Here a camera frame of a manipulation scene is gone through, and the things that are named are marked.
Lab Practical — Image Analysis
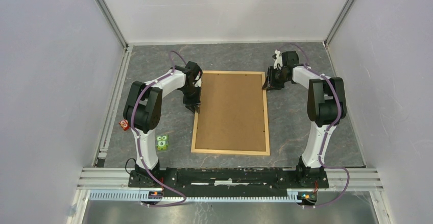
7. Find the aluminium corner post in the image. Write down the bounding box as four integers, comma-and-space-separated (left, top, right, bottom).
323, 0, 356, 48
95, 0, 129, 48

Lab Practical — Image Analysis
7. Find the left aluminium corner post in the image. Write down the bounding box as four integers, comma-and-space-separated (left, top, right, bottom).
95, 0, 129, 48

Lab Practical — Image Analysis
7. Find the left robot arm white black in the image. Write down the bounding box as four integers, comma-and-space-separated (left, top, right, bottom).
123, 61, 203, 187

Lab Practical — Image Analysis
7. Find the toothed aluminium rail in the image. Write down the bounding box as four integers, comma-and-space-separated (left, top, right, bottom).
89, 189, 301, 204

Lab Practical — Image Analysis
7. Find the red small toy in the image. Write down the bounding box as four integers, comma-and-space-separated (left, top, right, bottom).
118, 119, 130, 131

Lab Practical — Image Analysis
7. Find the wooden picture frame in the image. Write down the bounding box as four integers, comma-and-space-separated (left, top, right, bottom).
191, 70, 271, 156

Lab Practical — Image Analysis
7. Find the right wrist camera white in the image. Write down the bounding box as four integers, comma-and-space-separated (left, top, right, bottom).
272, 49, 283, 70

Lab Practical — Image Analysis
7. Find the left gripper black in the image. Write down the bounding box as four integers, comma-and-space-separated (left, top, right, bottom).
180, 85, 201, 114

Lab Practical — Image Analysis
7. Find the right aluminium corner post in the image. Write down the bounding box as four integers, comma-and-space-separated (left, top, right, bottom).
323, 0, 356, 48

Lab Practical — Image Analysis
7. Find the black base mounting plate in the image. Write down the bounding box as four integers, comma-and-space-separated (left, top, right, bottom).
128, 167, 329, 197

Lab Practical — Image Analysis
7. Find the green owl number toy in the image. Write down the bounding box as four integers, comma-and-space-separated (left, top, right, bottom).
156, 135, 169, 151

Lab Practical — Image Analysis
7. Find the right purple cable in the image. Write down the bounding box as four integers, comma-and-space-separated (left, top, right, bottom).
277, 43, 350, 210

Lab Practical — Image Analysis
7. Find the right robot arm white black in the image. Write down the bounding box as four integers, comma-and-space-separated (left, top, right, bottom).
262, 50, 347, 187

